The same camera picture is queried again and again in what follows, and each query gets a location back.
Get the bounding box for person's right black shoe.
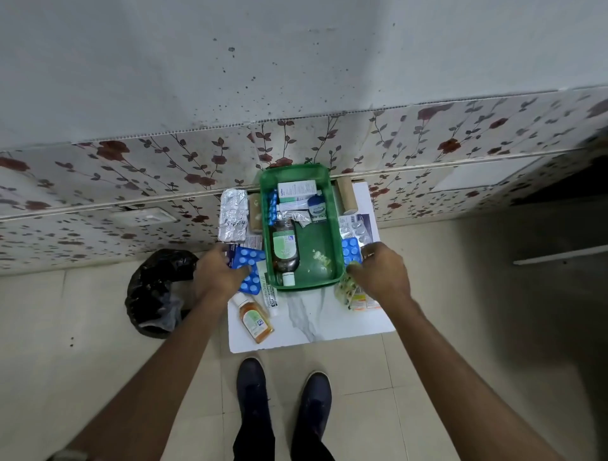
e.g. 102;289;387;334
296;371;333;439

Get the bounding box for black trousers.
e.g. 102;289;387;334
232;418;336;461

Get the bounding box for person's right hand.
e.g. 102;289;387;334
346;241;412;310

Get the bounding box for large silver foil blister strip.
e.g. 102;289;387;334
218;188;250;243

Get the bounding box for person's left hand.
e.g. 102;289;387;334
194;243;250;303

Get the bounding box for white ointment tube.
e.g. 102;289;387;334
256;260;280;317

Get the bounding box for person's left forearm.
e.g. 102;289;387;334
66;291;230;461

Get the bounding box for person's left black shoe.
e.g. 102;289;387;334
236;357;272;429

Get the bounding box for small white blue jar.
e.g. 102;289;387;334
307;194;328;222

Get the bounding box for green plastic tray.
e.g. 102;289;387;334
259;164;346;291

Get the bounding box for black bin bag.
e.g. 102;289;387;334
124;248;200;340

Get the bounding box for crumpled silver foil strip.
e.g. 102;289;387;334
280;210;312;228

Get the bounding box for colourful medicine packet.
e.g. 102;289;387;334
334;275;382;312

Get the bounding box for clear blister pack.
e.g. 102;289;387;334
338;214;374;247

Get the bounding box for brown cardboard roll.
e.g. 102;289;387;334
335;176;359;216

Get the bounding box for beige bandage roll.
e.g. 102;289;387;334
249;193;263;234

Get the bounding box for white medicine box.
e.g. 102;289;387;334
277;180;318;203

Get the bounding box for orange syrup bottle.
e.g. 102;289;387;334
231;292;275;344

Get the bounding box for white wall socket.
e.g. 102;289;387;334
110;207;178;228

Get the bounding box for small blue blister pack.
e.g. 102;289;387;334
341;237;363;266

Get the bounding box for person's black shoe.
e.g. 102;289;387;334
236;357;272;429
296;371;333;439

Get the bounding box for person's right forearm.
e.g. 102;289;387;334
380;295;566;461

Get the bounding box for white bar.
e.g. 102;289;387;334
512;244;608;266

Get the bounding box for brown syrup bottle green label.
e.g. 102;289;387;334
272;219;301;287

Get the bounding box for large blue blister pack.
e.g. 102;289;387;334
227;245;267;295

